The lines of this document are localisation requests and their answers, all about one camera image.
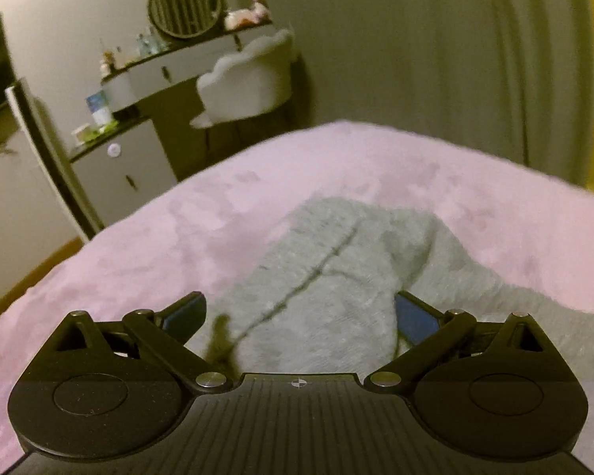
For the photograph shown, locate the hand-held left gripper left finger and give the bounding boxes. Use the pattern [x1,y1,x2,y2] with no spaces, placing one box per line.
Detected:
[53,292,229,397]

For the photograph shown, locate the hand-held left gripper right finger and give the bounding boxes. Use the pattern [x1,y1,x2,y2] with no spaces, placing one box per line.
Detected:
[367,290,546,397]

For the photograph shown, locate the grey pants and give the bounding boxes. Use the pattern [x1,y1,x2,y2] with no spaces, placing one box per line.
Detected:
[185,196,594,387]

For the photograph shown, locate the pink fleece blanket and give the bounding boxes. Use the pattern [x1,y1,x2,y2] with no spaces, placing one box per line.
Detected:
[0,119,594,475]

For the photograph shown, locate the white bedside cabinet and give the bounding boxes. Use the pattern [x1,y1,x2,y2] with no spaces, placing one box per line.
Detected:
[68,117,180,231]

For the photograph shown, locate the white door panel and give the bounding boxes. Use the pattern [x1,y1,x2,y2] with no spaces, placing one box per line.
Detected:
[4,77,106,244]

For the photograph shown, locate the white jar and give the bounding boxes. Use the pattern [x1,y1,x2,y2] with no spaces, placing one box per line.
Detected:
[84,91,113,127]

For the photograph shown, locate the white padded chair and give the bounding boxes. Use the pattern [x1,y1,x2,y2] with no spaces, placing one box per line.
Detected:
[188,28,298,130]

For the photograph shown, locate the white vanity desk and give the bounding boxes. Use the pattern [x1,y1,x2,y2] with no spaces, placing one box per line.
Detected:
[100,22,289,110]

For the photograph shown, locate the row of cosmetic bottles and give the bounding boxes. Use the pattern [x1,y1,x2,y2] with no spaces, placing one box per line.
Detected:
[98,27,171,76]

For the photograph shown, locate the grey curtain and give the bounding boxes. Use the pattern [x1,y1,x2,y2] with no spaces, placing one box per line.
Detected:
[227,0,594,195]

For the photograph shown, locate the plush toy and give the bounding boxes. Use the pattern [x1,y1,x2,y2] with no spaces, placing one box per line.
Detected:
[223,0,274,31]

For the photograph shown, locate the round vanity mirror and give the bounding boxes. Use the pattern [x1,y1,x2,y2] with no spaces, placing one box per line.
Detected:
[147,0,227,41]

